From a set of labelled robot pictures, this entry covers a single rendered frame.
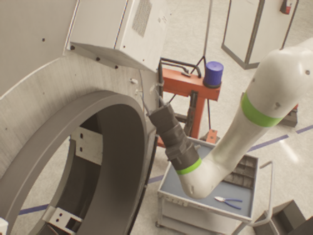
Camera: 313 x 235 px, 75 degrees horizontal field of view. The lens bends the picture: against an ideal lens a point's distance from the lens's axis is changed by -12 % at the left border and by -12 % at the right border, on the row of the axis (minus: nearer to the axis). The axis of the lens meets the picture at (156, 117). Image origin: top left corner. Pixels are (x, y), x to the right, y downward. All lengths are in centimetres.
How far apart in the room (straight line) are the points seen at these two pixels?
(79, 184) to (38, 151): 96
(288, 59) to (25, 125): 51
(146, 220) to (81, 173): 83
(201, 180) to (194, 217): 97
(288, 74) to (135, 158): 76
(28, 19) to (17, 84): 11
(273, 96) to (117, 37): 33
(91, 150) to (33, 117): 77
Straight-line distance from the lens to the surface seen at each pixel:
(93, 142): 117
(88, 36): 46
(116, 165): 112
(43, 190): 233
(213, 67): 148
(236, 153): 72
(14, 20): 40
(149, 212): 202
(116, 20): 44
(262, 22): 346
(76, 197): 139
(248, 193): 145
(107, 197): 118
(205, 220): 171
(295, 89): 50
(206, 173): 76
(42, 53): 44
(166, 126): 70
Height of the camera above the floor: 188
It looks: 45 degrees down
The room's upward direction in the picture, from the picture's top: straight up
